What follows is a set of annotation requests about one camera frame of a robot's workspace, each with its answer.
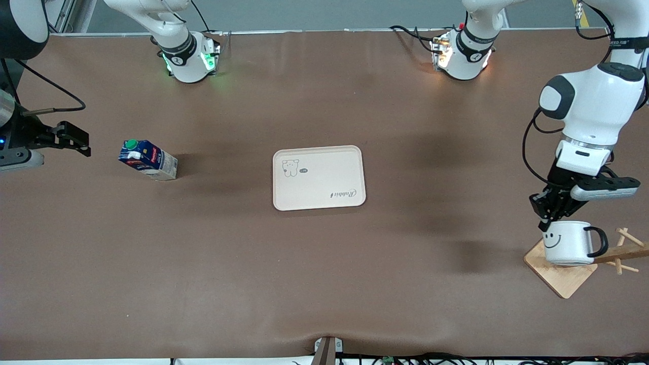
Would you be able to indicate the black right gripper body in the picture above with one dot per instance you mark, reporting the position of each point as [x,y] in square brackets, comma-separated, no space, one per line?
[26,133]

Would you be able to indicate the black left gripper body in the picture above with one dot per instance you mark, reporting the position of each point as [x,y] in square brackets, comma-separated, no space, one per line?
[562,183]

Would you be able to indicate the aluminium frame profile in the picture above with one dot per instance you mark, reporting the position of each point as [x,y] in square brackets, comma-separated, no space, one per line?
[61,20]

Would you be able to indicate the blue milk carton green cap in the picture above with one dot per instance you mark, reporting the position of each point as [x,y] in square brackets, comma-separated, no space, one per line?
[149,159]

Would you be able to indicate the wooden mug rack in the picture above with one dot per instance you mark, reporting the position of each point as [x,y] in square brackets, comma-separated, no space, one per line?
[563,276]

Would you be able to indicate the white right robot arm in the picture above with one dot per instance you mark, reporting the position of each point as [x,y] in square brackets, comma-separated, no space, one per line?
[185,66]

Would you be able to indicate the cream rectangular plastic tray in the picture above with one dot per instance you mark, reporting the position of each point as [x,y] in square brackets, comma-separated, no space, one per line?
[319,177]

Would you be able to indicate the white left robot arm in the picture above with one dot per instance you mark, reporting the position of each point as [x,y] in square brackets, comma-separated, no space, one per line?
[593,101]

